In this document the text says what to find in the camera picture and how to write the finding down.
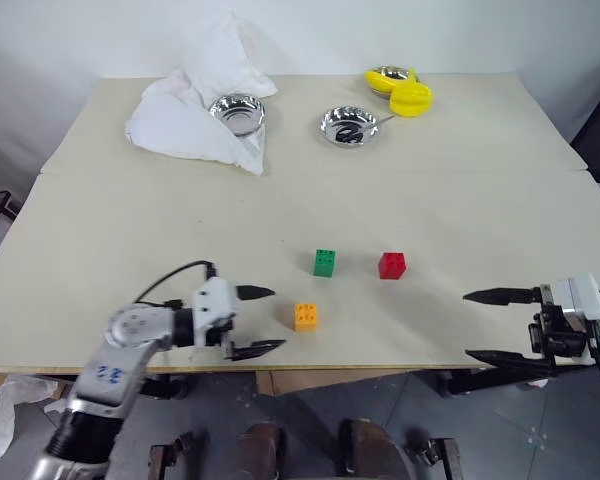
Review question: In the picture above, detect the dark brown rounded shape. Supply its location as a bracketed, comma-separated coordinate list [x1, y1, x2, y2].
[338, 418, 412, 480]
[235, 421, 282, 480]

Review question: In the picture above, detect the steel bowl with spoon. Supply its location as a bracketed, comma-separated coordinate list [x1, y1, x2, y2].
[319, 105, 383, 150]

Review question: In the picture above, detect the white crumpled cloth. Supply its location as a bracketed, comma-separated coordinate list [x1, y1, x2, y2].
[124, 9, 280, 177]

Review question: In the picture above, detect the orange toy brick cube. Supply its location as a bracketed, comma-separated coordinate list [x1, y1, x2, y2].
[293, 302, 319, 333]

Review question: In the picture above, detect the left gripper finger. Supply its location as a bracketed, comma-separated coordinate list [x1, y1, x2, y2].
[236, 284, 278, 302]
[227, 339, 288, 363]

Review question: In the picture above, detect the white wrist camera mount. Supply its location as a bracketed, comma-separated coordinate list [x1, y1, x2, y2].
[191, 277, 242, 347]
[554, 273, 600, 334]

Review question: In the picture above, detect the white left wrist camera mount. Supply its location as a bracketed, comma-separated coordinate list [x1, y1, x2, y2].
[191, 277, 242, 347]

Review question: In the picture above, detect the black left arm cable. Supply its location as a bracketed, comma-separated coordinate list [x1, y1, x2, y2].
[133, 259, 222, 307]

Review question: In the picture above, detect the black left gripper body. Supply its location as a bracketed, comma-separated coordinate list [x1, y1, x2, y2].
[199, 322, 238, 362]

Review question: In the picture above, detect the large yellow plastic toy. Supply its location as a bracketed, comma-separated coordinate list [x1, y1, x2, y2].
[388, 67, 435, 118]

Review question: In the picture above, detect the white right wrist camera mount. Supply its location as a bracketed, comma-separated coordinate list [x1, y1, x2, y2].
[554, 273, 600, 334]

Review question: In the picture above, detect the green toy brick cube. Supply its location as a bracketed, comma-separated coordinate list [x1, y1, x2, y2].
[312, 248, 338, 278]

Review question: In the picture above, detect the steel bowl with yellow toy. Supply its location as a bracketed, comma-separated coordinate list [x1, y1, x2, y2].
[369, 64, 419, 100]

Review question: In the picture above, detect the brown cardboard box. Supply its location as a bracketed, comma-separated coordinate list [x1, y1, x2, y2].
[254, 369, 452, 397]

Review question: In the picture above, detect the white plastic bag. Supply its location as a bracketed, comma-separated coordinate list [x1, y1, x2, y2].
[0, 374, 77, 459]

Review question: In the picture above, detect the steel bowl beside cloth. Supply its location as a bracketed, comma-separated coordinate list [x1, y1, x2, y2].
[208, 94, 268, 138]

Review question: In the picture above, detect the red toy brick cube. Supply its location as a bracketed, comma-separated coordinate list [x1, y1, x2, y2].
[377, 251, 408, 281]

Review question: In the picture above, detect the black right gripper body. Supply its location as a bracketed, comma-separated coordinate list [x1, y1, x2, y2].
[527, 284, 595, 369]

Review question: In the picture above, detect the metal spoon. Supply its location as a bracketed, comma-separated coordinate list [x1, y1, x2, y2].
[352, 114, 398, 133]

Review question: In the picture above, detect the black table frame bar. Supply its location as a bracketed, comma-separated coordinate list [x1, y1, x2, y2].
[138, 373, 192, 402]

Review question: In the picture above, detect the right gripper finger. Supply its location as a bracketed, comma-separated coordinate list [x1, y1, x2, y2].
[462, 285, 544, 308]
[464, 348, 557, 381]

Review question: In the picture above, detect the yellow banana-shaped toy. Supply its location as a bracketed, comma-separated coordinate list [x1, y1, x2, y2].
[363, 70, 406, 95]

